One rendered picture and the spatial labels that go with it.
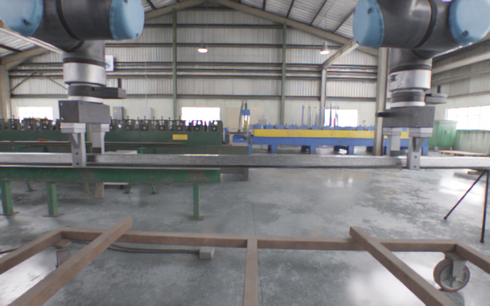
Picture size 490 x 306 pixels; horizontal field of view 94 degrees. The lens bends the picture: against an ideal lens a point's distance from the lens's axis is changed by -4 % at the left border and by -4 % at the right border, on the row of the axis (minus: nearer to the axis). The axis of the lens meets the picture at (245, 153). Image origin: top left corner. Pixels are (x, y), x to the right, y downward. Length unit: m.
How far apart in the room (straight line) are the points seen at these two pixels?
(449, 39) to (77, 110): 0.77
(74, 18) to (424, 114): 0.73
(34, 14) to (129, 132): 4.25
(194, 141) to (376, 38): 4.02
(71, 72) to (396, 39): 0.68
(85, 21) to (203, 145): 3.87
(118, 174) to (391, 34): 2.67
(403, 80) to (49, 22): 0.74
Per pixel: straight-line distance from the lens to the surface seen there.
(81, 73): 0.67
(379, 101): 8.43
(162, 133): 4.53
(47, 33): 0.59
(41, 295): 1.27
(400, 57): 0.71
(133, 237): 1.72
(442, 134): 13.33
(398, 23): 0.55
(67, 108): 0.65
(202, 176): 2.56
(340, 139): 9.45
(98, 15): 0.52
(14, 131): 6.05
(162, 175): 2.67
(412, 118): 0.67
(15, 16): 0.60
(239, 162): 0.58
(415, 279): 1.31
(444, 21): 0.60
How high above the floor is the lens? 0.98
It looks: 6 degrees down
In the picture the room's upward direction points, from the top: 1 degrees clockwise
